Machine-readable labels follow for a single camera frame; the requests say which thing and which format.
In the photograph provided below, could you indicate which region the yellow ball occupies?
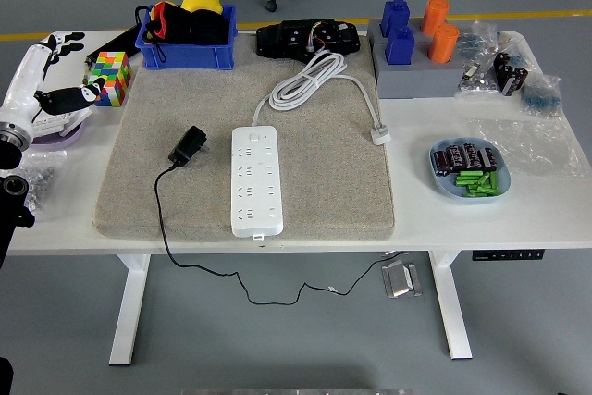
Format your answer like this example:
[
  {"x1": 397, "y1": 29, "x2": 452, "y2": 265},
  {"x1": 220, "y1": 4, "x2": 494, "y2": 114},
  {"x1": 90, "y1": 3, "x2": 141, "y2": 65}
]
[{"x1": 179, "y1": 0, "x2": 223, "y2": 15}]

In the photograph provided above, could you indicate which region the black plug adapter with cord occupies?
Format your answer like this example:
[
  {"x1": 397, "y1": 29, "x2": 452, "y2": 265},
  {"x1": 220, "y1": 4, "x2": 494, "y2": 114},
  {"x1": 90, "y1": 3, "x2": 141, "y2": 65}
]
[{"x1": 154, "y1": 125, "x2": 403, "y2": 306}]

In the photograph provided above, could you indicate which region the blue bottle-shaped block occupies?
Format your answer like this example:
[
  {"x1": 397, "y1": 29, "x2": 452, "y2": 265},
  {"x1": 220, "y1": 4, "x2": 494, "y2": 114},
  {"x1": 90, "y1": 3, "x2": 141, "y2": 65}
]
[
  {"x1": 386, "y1": 25, "x2": 416, "y2": 67},
  {"x1": 379, "y1": 0, "x2": 412, "y2": 39}
]

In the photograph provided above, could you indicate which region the light blue dish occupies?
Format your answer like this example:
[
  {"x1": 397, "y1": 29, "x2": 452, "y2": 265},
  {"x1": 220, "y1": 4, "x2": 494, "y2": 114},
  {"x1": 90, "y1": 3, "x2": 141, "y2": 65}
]
[{"x1": 428, "y1": 136, "x2": 512, "y2": 205}]

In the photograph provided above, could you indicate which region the white wall socket panel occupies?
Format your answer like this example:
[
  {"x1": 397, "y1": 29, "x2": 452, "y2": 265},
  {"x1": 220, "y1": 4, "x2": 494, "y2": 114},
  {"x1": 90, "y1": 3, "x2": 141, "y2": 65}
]
[{"x1": 30, "y1": 105, "x2": 94, "y2": 137}]

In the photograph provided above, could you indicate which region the grey-brown mat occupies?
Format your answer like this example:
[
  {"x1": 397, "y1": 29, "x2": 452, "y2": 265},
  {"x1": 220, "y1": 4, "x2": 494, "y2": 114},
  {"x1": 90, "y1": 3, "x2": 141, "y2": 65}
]
[{"x1": 92, "y1": 30, "x2": 397, "y2": 243}]

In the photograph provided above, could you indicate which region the bag of black capacitors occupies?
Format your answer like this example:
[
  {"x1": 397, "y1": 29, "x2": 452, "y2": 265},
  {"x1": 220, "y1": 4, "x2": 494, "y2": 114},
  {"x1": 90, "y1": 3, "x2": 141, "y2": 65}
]
[{"x1": 492, "y1": 50, "x2": 531, "y2": 98}]

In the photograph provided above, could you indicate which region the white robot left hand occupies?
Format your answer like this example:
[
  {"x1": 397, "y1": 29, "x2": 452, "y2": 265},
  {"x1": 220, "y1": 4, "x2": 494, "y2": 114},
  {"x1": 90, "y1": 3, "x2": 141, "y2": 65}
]
[{"x1": 0, "y1": 31, "x2": 107, "y2": 137}]

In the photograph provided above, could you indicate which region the metal foot pedal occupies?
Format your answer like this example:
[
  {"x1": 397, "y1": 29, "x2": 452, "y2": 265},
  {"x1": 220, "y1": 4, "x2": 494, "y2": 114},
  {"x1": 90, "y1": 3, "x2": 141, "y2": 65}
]
[{"x1": 380, "y1": 259, "x2": 424, "y2": 299}]

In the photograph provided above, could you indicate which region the white coiled power cable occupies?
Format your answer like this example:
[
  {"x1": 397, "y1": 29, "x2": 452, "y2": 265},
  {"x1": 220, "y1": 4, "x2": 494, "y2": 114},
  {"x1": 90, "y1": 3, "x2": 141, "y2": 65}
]
[{"x1": 252, "y1": 50, "x2": 392, "y2": 146}]

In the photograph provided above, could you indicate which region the white power strip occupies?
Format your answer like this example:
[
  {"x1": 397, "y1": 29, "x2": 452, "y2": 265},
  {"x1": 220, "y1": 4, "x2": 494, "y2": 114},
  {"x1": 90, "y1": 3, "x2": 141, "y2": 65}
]
[{"x1": 229, "y1": 125, "x2": 284, "y2": 241}]

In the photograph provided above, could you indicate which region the black table control panel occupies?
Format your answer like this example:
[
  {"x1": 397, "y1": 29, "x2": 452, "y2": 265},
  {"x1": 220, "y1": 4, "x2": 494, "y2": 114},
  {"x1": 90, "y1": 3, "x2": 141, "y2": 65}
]
[{"x1": 471, "y1": 250, "x2": 546, "y2": 262}]

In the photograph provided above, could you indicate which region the black pouch with red trim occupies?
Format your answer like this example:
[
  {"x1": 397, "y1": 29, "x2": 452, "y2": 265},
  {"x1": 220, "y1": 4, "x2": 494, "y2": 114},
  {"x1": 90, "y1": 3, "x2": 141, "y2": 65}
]
[{"x1": 134, "y1": 0, "x2": 230, "y2": 63}]

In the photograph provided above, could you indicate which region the blue plastic bin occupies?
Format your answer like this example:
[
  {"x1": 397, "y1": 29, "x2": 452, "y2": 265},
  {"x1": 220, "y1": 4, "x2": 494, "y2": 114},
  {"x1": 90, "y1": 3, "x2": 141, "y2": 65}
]
[{"x1": 134, "y1": 4, "x2": 240, "y2": 71}]

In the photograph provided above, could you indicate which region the long black flat box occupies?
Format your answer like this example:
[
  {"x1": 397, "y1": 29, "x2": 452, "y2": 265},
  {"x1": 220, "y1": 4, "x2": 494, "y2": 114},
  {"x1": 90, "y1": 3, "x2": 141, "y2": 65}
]
[{"x1": 85, "y1": 27, "x2": 142, "y2": 67}]

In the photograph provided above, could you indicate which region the grey holder block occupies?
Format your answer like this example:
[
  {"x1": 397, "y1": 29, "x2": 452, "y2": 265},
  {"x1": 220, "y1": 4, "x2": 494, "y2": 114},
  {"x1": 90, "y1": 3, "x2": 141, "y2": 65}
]
[{"x1": 366, "y1": 19, "x2": 466, "y2": 101}]

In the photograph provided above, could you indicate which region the empty clear plastic bag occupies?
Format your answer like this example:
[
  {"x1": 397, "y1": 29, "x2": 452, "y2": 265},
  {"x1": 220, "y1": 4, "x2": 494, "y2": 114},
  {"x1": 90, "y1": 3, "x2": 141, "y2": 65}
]
[{"x1": 464, "y1": 116, "x2": 592, "y2": 179}]

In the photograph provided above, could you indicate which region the colourful puzzle cube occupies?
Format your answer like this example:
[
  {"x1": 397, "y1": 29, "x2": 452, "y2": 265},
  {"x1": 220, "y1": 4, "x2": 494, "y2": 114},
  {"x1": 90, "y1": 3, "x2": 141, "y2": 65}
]
[{"x1": 86, "y1": 50, "x2": 133, "y2": 108}]

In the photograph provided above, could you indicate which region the orange cylinder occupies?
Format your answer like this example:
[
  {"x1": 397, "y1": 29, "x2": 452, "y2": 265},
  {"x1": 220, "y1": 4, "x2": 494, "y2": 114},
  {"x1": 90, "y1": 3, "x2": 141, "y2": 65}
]
[
  {"x1": 419, "y1": 0, "x2": 451, "y2": 37},
  {"x1": 427, "y1": 22, "x2": 461, "y2": 65}
]

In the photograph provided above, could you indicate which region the dark cylindrical capacitor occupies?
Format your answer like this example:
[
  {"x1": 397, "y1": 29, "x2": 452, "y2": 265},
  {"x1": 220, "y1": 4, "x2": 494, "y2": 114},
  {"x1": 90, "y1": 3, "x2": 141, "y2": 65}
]
[
  {"x1": 444, "y1": 145, "x2": 466, "y2": 170},
  {"x1": 478, "y1": 147, "x2": 499, "y2": 172},
  {"x1": 432, "y1": 149, "x2": 452, "y2": 178},
  {"x1": 462, "y1": 143, "x2": 485, "y2": 169}
]

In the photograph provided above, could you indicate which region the white table leg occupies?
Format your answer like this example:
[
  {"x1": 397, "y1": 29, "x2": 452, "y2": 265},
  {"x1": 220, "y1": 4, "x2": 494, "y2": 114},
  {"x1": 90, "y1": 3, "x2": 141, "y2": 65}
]
[
  {"x1": 108, "y1": 253, "x2": 153, "y2": 367},
  {"x1": 427, "y1": 250, "x2": 474, "y2": 362}
]

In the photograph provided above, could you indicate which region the black electronic device with wires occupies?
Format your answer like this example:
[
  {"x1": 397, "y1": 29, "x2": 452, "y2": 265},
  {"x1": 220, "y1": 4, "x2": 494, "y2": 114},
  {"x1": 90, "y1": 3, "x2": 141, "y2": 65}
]
[{"x1": 255, "y1": 19, "x2": 362, "y2": 64}]

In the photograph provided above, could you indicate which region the clear bag of metal screws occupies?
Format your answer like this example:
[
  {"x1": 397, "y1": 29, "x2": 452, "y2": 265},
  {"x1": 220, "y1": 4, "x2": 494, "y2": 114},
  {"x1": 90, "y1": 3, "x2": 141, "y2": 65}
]
[{"x1": 18, "y1": 149, "x2": 68, "y2": 223}]

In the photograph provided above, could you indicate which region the clear bag of blue components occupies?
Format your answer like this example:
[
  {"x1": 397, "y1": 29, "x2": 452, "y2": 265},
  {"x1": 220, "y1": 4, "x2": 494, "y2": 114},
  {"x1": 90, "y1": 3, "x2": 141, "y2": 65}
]
[{"x1": 518, "y1": 74, "x2": 564, "y2": 117}]

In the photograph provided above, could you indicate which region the clear bag of small parts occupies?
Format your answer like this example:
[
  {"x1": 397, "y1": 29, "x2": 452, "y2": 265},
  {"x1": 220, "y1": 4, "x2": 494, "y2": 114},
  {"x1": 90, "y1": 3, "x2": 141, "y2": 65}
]
[{"x1": 454, "y1": 19, "x2": 500, "y2": 99}]

